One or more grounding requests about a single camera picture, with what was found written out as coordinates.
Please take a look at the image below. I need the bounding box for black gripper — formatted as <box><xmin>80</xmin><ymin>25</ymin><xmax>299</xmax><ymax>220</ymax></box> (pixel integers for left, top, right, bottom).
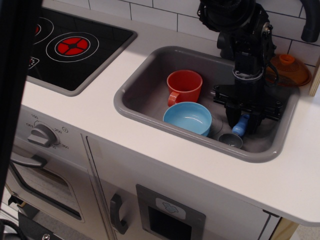
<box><xmin>213</xmin><ymin>71</ymin><xmax>283</xmax><ymax>134</ymax></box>

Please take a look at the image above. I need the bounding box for grey spoon with blue handle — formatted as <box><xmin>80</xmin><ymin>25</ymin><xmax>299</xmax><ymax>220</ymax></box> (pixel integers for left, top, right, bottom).
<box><xmin>218</xmin><ymin>114</ymin><xmax>250</xmax><ymax>149</ymax></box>

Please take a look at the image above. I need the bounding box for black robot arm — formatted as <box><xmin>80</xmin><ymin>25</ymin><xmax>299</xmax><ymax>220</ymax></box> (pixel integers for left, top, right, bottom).
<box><xmin>197</xmin><ymin>0</ymin><xmax>283</xmax><ymax>134</ymax></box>

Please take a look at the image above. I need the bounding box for light blue plastic bowl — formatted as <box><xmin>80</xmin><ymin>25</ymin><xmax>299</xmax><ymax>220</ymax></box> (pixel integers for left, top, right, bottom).
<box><xmin>162</xmin><ymin>102</ymin><xmax>213</xmax><ymax>137</ymax></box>

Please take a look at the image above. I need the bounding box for grey toy sink basin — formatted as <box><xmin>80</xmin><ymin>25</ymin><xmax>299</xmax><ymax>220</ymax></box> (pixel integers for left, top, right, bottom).
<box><xmin>114</xmin><ymin>46</ymin><xmax>300</xmax><ymax>163</ymax></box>

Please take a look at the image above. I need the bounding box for orange transparent pot lid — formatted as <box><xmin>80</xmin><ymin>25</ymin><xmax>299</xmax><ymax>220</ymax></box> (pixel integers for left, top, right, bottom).
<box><xmin>270</xmin><ymin>54</ymin><xmax>312</xmax><ymax>87</ymax></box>

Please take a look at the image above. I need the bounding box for orange plastic cup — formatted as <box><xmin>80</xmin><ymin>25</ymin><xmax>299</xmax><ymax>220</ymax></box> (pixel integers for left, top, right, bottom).
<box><xmin>166</xmin><ymin>69</ymin><xmax>203</xmax><ymax>107</ymax></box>

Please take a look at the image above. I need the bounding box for black toy faucet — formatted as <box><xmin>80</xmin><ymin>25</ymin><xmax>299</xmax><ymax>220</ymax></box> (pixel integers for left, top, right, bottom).
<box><xmin>216</xmin><ymin>0</ymin><xmax>320</xmax><ymax>61</ymax></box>

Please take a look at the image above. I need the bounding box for grey dispenser panel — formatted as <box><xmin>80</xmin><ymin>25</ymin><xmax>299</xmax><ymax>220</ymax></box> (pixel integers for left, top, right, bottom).
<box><xmin>136</xmin><ymin>184</ymin><xmax>206</xmax><ymax>240</ymax></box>

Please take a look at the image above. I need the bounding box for black toy stove top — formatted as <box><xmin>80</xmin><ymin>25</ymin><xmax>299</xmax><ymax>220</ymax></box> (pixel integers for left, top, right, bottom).
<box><xmin>27</xmin><ymin>8</ymin><xmax>138</xmax><ymax>97</ymax></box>

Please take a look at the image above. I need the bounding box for oven door with window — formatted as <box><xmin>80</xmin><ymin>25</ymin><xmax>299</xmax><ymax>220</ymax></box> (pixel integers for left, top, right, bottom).
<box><xmin>7</xmin><ymin>163</ymin><xmax>83</xmax><ymax>221</ymax></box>

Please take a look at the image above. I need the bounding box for grey oven knob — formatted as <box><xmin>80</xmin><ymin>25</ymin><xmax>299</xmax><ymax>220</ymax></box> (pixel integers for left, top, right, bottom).
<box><xmin>27</xmin><ymin>124</ymin><xmax>58</xmax><ymax>148</ymax></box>

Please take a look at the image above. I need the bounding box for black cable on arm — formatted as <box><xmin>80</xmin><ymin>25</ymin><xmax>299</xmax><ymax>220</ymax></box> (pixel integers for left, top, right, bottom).
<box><xmin>264</xmin><ymin>62</ymin><xmax>280</xmax><ymax>87</ymax></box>

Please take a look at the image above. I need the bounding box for grey cabinet door handle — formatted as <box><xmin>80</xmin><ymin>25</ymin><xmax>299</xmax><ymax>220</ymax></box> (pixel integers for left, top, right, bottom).
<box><xmin>109</xmin><ymin>194</ymin><xmax>129</xmax><ymax>235</ymax></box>

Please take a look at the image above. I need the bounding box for grey oven door handle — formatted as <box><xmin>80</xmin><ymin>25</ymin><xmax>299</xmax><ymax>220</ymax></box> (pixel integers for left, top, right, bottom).
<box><xmin>10</xmin><ymin>152</ymin><xmax>48</xmax><ymax>169</ymax></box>

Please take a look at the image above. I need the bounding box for black rope bottom left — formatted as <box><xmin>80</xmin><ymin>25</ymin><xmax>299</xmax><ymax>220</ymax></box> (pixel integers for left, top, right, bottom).
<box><xmin>0</xmin><ymin>217</ymin><xmax>33</xmax><ymax>240</ymax></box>

